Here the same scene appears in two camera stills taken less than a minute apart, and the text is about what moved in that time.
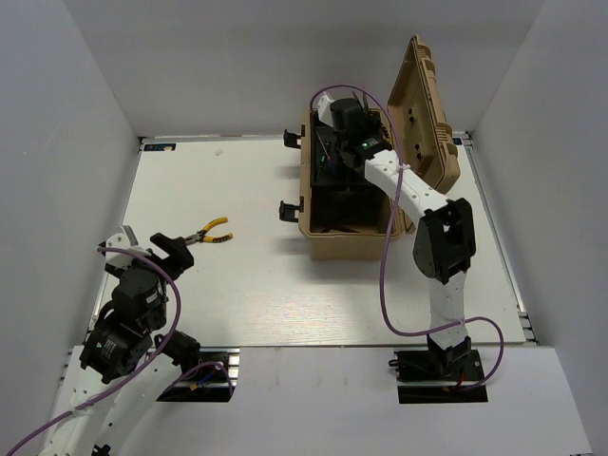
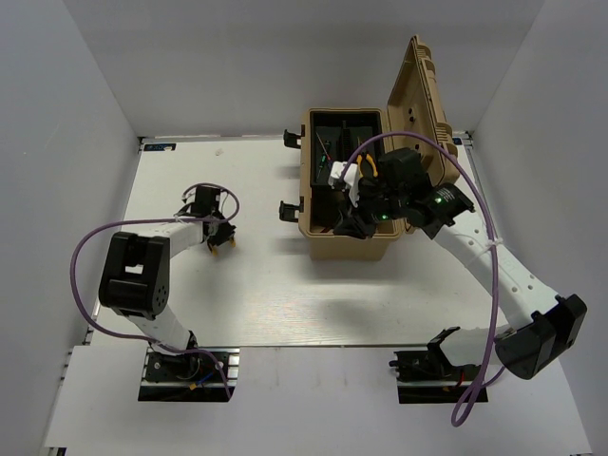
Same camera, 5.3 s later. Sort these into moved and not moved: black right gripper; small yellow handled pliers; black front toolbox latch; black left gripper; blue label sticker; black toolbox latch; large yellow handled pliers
Moved: black left gripper; small yellow handled pliers; black right gripper; large yellow handled pliers
Not moved: black toolbox latch; black front toolbox latch; blue label sticker
